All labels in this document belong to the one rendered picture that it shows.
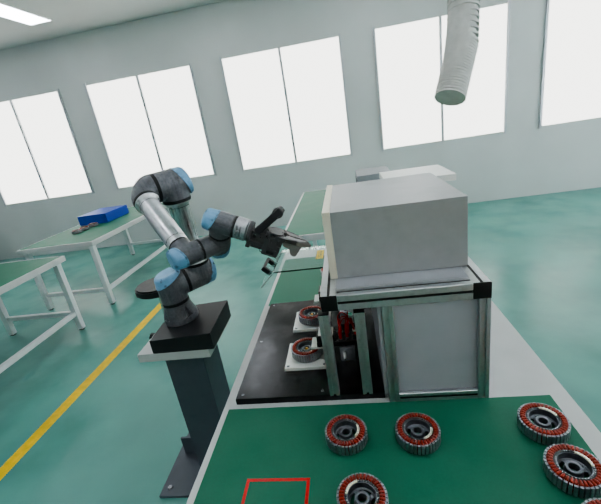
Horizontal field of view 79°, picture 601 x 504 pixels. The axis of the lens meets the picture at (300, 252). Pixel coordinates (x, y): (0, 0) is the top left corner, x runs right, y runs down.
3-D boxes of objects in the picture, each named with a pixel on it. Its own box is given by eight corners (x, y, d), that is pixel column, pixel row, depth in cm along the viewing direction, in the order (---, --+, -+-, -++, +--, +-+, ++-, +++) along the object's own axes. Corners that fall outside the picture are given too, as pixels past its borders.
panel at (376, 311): (384, 394, 109) (376, 305, 99) (368, 294, 170) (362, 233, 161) (388, 394, 109) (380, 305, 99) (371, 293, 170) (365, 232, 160)
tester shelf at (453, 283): (321, 312, 100) (319, 297, 99) (328, 236, 164) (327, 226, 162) (491, 297, 94) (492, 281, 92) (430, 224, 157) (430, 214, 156)
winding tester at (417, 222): (330, 279, 109) (321, 213, 102) (333, 235, 149) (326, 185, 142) (468, 266, 103) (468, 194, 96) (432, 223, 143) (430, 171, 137)
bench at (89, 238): (42, 312, 414) (15, 250, 390) (131, 253, 591) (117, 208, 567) (114, 305, 401) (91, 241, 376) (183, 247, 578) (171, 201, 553)
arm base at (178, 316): (161, 330, 159) (153, 310, 155) (170, 312, 173) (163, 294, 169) (195, 322, 159) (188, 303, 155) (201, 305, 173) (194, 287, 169)
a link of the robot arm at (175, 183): (182, 287, 170) (143, 172, 146) (211, 274, 178) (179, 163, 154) (192, 296, 161) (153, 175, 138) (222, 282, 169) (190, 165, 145)
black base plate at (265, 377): (236, 404, 118) (235, 399, 117) (271, 307, 177) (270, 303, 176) (385, 397, 111) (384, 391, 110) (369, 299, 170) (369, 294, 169)
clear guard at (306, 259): (260, 288, 138) (257, 273, 136) (272, 264, 160) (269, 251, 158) (347, 279, 133) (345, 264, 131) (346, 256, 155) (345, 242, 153)
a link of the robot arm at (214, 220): (209, 219, 128) (209, 201, 121) (239, 228, 128) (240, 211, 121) (199, 234, 122) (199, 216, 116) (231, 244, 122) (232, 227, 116)
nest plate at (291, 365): (285, 371, 126) (284, 368, 126) (290, 346, 140) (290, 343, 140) (328, 368, 124) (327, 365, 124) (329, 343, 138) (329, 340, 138)
